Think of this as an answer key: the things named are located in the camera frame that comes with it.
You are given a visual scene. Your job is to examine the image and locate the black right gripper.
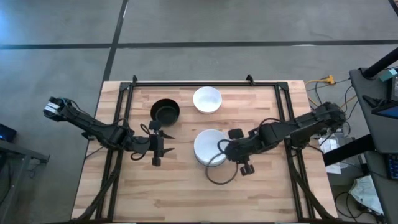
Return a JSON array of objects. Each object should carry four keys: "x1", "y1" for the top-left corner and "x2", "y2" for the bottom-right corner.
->
[{"x1": 221, "y1": 128, "x2": 261, "y2": 177}]

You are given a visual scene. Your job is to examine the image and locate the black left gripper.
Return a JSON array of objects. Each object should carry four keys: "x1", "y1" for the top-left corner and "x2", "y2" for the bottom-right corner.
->
[{"x1": 148, "y1": 119, "x2": 176, "y2": 167}]

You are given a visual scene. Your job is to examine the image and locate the black bowl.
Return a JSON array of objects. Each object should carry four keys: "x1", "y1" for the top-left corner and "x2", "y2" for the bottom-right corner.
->
[{"x1": 150, "y1": 98, "x2": 181, "y2": 127}]

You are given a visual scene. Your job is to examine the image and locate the white papers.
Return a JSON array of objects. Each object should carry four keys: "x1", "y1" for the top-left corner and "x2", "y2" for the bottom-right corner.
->
[{"x1": 317, "y1": 135, "x2": 351, "y2": 175}]

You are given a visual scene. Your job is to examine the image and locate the white plastic bag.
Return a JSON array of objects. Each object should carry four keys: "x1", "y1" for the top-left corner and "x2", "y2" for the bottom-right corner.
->
[{"x1": 348, "y1": 174, "x2": 385, "y2": 215}]

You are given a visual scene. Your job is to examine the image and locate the grey metal stand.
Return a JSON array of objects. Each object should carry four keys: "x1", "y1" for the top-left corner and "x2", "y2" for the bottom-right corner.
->
[{"x1": 0, "y1": 139, "x2": 50, "y2": 218}]

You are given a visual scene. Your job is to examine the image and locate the black side desk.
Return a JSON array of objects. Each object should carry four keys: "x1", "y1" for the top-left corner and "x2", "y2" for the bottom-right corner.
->
[{"x1": 349, "y1": 67, "x2": 398, "y2": 154}]

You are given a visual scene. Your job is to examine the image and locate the black device with blue light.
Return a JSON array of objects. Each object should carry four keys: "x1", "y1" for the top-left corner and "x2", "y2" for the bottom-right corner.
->
[{"x1": 0, "y1": 123, "x2": 18, "y2": 144}]

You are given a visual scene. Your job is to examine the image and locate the tablet with blue screen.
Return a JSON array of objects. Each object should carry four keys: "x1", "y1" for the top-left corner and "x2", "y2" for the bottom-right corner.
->
[{"x1": 371, "y1": 104, "x2": 398, "y2": 121}]

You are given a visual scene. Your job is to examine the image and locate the black pole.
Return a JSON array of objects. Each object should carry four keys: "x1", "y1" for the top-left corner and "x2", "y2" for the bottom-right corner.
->
[{"x1": 363, "y1": 46, "x2": 398, "y2": 79}]

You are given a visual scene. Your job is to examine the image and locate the teal box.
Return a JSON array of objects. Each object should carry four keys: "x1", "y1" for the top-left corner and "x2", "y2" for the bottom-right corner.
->
[{"x1": 385, "y1": 68, "x2": 398, "y2": 82}]

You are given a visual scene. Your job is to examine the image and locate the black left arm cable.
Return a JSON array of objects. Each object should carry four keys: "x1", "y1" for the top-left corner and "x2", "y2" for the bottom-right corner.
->
[{"x1": 129, "y1": 123, "x2": 154, "y2": 162}]

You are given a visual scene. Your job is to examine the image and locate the yellow power cable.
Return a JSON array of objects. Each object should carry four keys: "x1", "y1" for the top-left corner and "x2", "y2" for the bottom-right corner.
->
[{"x1": 306, "y1": 74, "x2": 336, "y2": 86}]

